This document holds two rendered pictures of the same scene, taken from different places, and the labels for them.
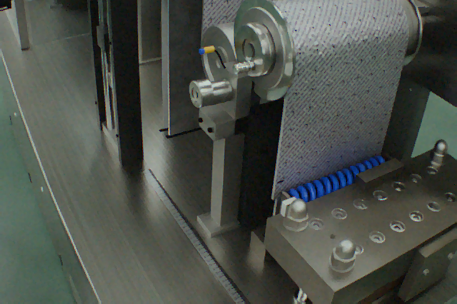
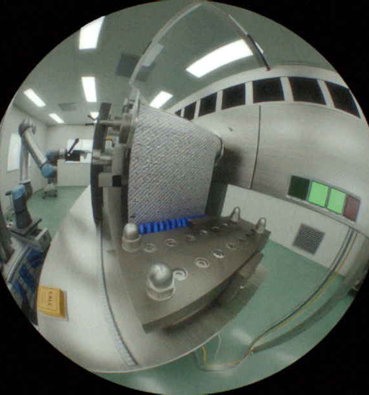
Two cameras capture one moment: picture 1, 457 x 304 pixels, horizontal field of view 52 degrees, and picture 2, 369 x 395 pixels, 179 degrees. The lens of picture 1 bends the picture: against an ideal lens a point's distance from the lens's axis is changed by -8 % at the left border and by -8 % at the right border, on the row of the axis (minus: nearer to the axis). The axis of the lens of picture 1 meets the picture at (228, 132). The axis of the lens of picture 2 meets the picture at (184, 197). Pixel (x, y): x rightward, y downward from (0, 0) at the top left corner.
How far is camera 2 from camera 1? 0.55 m
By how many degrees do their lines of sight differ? 21
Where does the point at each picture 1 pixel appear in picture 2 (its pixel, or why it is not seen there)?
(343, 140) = (179, 198)
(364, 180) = (192, 222)
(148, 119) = not seen: hidden behind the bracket
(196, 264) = (91, 264)
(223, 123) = (104, 176)
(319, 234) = (147, 256)
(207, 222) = (108, 243)
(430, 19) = (225, 150)
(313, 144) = (156, 193)
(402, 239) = (224, 263)
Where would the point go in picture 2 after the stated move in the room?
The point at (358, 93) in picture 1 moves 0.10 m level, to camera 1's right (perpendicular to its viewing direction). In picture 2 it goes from (188, 166) to (224, 172)
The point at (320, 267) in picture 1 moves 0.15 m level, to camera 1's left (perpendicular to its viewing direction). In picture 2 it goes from (135, 290) to (52, 255)
